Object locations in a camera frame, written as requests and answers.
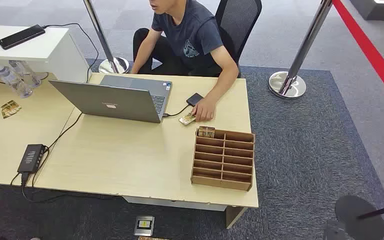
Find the person's left hand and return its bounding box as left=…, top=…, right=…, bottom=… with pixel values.
left=190, top=98, right=217, bottom=123

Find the patterned card with white edge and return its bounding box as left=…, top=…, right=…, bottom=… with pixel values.
left=178, top=112, right=197, bottom=126

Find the brown patterned card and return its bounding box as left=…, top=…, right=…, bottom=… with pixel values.
left=197, top=125, right=216, bottom=139

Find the brown wooden card organizer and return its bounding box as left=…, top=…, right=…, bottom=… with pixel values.
left=190, top=126, right=256, bottom=192

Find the person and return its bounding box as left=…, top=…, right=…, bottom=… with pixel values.
left=129, top=0, right=240, bottom=123

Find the grey laptop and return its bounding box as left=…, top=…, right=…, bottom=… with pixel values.
left=48, top=74, right=173, bottom=124

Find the black mesh office chair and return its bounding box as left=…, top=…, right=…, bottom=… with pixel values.
left=214, top=0, right=263, bottom=79

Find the dark grey rug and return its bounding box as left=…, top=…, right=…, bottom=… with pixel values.
left=0, top=58, right=384, bottom=240

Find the small grey square device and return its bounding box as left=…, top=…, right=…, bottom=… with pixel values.
left=133, top=215, right=155, bottom=237

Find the white cabinet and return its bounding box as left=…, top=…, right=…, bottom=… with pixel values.
left=0, top=25, right=90, bottom=84

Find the red barrier belt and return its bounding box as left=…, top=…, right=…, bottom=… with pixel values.
left=331, top=0, right=384, bottom=112

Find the black power hub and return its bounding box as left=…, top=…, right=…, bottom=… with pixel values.
left=17, top=143, right=46, bottom=174

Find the clear plastic water bottle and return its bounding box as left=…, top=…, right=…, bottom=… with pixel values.
left=8, top=59, right=43, bottom=89
left=0, top=63, right=34, bottom=99

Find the black stanchion with round base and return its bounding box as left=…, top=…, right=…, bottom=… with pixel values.
left=334, top=194, right=384, bottom=240

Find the stack of gold cards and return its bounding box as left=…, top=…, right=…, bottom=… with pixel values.
left=0, top=99, right=23, bottom=119

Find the black box with lit top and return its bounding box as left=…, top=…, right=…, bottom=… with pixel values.
left=349, top=0, right=384, bottom=22

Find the black smartphone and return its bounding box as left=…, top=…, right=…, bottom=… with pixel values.
left=0, top=24, right=46, bottom=51

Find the black card reader cable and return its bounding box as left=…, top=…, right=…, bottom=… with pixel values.
left=162, top=104, right=192, bottom=118

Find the chrome stanchion post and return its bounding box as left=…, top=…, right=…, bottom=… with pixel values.
left=82, top=0, right=131, bottom=75
left=268, top=0, right=333, bottom=100

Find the black phone charging cable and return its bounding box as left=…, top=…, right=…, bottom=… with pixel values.
left=42, top=22, right=99, bottom=84

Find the black laptop power cable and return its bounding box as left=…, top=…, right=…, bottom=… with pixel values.
left=31, top=111, right=84, bottom=188

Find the black hub mains cable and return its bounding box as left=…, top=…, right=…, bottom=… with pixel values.
left=10, top=172, right=117, bottom=204

